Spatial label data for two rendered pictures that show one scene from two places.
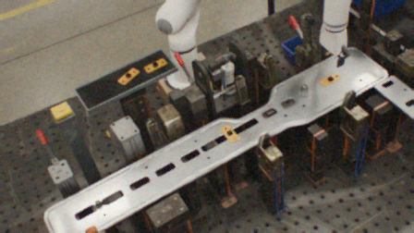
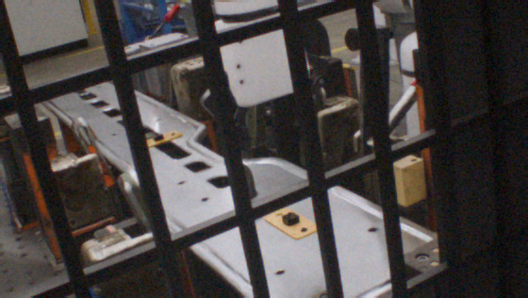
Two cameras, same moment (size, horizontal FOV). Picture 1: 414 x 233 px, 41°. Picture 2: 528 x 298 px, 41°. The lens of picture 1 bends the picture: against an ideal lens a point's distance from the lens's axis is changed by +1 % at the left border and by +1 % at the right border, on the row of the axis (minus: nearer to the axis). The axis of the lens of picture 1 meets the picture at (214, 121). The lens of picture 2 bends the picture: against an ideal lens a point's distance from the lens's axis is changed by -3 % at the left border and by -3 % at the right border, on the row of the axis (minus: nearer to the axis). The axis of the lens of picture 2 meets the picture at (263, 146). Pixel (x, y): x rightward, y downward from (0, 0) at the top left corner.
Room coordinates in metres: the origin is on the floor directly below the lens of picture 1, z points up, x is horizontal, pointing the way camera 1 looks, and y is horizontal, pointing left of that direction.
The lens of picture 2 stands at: (1.44, -1.30, 1.42)
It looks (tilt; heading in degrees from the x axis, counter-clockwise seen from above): 21 degrees down; 89
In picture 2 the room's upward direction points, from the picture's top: 11 degrees counter-clockwise
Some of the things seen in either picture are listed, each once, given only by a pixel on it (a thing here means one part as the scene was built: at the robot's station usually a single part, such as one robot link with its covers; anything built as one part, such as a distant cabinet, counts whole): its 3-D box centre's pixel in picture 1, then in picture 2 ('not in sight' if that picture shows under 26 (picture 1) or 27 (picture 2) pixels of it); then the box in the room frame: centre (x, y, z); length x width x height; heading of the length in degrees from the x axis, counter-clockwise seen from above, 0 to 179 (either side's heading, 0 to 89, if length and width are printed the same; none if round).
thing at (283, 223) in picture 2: (330, 79); (290, 220); (1.48, -0.47, 1.01); 0.08 x 0.04 x 0.01; 114
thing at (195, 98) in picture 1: (200, 125); not in sight; (1.45, 0.06, 0.89); 0.13 x 0.11 x 0.38; 24
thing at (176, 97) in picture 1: (183, 127); not in sight; (1.44, 0.13, 0.90); 0.05 x 0.05 x 0.40; 24
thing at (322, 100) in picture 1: (226, 139); (151, 141); (1.27, -0.03, 1.00); 1.38 x 0.22 x 0.02; 114
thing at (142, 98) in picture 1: (140, 120); not in sight; (1.50, 0.30, 0.92); 0.10 x 0.08 x 0.45; 114
